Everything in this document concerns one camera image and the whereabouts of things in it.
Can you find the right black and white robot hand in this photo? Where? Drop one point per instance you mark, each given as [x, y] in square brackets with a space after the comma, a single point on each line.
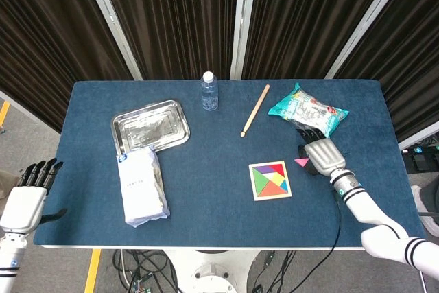
[324, 155]

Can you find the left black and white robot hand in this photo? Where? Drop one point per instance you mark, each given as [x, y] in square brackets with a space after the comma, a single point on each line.
[22, 209]

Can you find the pink triangle puzzle piece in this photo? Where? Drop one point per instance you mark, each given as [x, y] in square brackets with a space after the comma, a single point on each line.
[302, 161]

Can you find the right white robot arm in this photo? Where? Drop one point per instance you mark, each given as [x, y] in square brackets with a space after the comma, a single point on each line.
[374, 217]

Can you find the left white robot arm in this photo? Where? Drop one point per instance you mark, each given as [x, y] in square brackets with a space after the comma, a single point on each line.
[10, 262]

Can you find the red tangram triangle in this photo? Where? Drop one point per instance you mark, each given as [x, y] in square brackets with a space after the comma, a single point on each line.
[279, 169]

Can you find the blue triangular puzzle piece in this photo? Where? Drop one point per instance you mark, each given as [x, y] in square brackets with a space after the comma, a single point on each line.
[285, 187]

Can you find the yellow tangram piece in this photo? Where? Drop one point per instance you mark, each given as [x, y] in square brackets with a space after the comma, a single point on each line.
[278, 180]

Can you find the orange tangram triangle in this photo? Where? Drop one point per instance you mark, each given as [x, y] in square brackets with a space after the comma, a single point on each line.
[273, 190]

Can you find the purple tangram parallelogram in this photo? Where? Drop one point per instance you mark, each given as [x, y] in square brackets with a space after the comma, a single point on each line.
[262, 169]

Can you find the green tangram triangle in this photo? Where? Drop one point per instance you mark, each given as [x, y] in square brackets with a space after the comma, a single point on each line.
[259, 182]

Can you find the teal snack bag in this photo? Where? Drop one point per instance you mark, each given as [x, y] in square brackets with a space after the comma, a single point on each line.
[308, 111]

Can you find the wooden drumstick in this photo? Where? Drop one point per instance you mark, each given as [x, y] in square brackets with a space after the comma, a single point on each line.
[255, 111]

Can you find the yellow floor tape strip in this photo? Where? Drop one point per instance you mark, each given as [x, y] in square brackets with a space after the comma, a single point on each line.
[92, 270]
[4, 113]

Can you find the black floor equipment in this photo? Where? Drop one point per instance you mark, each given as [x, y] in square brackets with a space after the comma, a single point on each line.
[420, 159]

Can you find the dark brown curtain panel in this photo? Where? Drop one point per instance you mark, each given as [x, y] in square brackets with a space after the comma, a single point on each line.
[44, 39]
[404, 66]
[171, 22]
[308, 15]

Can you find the white paper tissue pack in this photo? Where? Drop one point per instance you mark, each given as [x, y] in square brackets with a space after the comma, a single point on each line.
[142, 186]

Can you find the blue felt table mat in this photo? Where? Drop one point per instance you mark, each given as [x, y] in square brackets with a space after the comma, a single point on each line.
[212, 210]

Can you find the clear plastic water bottle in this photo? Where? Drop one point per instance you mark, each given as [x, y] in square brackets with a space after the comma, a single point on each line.
[209, 92]

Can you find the rectangular stainless steel tray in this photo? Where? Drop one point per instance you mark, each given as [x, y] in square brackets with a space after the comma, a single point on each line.
[151, 126]

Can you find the colourful tangram puzzle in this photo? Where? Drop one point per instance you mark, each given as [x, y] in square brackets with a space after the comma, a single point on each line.
[270, 180]

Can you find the white partition frame post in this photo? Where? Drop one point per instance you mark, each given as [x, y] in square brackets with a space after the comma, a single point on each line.
[367, 22]
[240, 22]
[111, 22]

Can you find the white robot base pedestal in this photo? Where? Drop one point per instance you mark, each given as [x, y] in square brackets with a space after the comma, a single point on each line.
[214, 270]

